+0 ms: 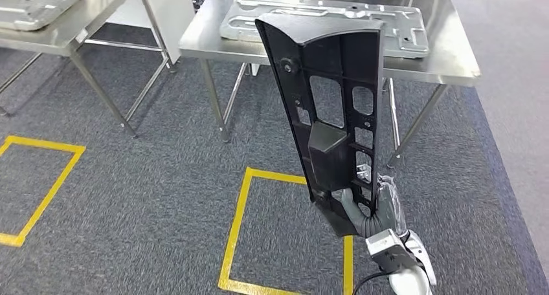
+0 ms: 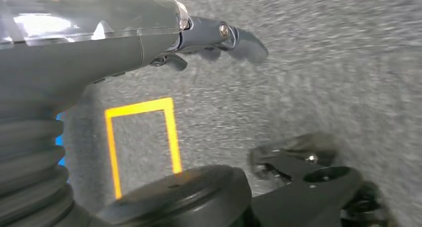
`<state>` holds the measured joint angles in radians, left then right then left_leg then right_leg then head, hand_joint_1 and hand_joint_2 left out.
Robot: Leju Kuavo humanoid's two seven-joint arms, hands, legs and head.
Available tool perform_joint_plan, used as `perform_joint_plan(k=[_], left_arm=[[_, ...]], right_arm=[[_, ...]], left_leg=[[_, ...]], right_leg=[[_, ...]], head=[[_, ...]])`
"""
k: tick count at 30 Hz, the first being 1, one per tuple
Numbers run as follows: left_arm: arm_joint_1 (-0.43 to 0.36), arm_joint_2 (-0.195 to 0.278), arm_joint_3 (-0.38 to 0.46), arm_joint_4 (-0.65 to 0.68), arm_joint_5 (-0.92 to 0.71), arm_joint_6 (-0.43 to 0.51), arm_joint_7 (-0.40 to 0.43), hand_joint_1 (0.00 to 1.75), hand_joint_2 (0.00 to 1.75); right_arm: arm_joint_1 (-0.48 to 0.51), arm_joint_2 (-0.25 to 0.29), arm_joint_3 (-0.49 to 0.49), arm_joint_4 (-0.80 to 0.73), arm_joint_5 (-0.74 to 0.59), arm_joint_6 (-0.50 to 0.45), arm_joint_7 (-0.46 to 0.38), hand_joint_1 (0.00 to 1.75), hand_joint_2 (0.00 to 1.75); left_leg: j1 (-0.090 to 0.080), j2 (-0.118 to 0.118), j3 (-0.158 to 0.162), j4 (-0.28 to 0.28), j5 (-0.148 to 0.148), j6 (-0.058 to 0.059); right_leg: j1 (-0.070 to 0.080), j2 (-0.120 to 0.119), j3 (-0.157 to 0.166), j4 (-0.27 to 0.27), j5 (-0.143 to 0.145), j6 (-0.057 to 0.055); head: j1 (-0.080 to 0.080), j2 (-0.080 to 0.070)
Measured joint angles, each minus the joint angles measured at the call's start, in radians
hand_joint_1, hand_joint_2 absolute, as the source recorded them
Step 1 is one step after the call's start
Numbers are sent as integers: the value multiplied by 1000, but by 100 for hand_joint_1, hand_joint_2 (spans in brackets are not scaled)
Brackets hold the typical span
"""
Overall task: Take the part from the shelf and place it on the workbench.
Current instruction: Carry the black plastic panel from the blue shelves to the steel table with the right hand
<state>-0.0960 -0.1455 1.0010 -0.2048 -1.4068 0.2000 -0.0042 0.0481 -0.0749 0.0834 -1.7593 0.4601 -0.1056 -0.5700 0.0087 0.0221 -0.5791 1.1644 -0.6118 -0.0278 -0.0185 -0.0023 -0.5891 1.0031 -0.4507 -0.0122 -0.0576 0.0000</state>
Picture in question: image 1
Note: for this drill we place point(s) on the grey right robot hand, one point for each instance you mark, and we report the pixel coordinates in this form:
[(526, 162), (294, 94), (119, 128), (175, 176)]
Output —
[(392, 207)]

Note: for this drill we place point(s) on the black plastic panel part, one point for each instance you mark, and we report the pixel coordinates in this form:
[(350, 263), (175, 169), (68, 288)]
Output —
[(330, 156)]

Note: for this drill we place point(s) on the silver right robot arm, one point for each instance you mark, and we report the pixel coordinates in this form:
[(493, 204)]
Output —
[(407, 282)]

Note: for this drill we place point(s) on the stainless steel table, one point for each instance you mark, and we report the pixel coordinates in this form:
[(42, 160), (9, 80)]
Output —
[(64, 31), (450, 48)]

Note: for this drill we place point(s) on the stamped grey metal panel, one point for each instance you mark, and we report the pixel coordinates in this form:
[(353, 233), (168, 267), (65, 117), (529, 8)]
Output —
[(34, 6), (403, 31)]

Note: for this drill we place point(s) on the white board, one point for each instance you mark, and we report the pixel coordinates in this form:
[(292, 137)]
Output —
[(167, 18)]

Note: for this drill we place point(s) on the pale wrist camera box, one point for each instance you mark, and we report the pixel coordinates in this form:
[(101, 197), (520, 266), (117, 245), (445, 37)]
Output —
[(386, 250)]

